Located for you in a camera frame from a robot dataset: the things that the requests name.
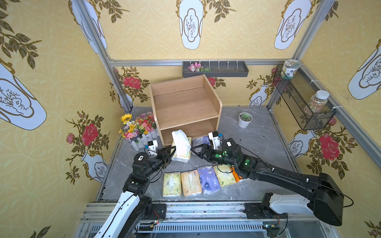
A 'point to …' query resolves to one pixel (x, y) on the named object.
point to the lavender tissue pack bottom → (201, 140)
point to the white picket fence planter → (140, 143)
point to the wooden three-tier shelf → (188, 103)
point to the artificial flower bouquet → (133, 130)
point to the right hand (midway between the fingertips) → (196, 148)
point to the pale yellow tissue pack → (171, 184)
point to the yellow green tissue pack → (224, 174)
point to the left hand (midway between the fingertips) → (173, 147)
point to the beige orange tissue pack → (191, 182)
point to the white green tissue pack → (182, 144)
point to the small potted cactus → (244, 119)
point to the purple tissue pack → (209, 180)
